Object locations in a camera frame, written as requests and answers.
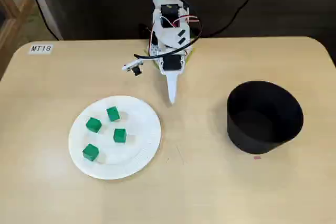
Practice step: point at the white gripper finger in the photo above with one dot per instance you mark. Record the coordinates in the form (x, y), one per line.
(172, 87)

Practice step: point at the white paper plate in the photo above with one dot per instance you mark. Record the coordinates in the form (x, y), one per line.
(126, 155)

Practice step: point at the small pink tape mark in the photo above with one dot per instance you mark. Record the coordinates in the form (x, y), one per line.
(257, 158)

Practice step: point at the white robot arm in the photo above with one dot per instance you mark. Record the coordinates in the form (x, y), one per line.
(170, 33)

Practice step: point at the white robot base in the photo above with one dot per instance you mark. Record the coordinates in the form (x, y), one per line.
(155, 50)

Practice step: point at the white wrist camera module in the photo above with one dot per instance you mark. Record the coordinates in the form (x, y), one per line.
(131, 65)

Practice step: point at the black pot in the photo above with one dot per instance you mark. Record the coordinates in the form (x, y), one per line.
(262, 119)

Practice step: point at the grey metal frame post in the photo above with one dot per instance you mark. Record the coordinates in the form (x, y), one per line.
(48, 6)

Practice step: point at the white MT18 label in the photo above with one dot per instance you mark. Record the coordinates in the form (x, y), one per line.
(40, 48)

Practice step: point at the green block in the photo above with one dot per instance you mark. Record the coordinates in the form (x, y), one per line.
(93, 125)
(90, 152)
(120, 135)
(113, 113)

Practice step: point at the wooden shelf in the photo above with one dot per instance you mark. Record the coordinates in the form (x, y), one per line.
(10, 24)

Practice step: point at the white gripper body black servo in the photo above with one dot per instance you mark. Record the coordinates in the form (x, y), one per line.
(171, 64)

